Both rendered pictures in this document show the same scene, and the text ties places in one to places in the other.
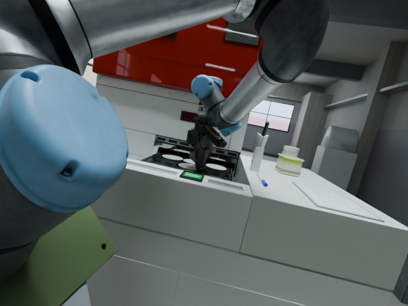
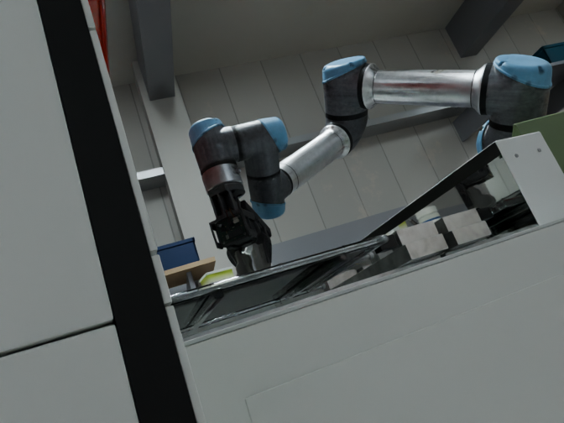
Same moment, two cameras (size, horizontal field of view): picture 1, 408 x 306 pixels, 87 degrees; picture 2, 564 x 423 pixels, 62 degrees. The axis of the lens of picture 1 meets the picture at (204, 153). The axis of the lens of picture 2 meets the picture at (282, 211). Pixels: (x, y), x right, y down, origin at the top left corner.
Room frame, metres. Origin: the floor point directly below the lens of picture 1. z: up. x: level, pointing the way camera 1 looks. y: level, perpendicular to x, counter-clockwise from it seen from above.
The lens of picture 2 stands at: (1.20, 0.84, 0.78)
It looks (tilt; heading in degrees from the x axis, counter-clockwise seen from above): 16 degrees up; 242
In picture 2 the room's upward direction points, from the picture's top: 20 degrees counter-clockwise
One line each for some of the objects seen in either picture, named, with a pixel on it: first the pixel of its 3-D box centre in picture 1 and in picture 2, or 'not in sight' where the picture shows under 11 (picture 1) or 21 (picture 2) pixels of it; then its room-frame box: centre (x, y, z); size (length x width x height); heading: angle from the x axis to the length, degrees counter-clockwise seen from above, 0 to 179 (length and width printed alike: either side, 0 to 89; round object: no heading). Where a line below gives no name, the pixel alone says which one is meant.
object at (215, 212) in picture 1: (140, 192); (433, 237); (0.54, 0.14, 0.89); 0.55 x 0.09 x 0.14; 85
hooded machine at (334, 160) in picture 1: (332, 160); not in sight; (4.87, -2.86, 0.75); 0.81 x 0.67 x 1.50; 169
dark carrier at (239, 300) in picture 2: (189, 166); (253, 294); (0.90, 0.05, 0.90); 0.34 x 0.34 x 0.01; 85
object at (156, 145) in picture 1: (193, 158); not in sight; (1.11, 0.05, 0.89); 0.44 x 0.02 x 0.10; 85
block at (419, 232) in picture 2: not in sight; (412, 235); (0.64, 0.21, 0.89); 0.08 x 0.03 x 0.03; 175
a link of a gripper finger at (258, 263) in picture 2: (194, 157); (258, 266); (0.86, 0.03, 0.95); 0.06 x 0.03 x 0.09; 48
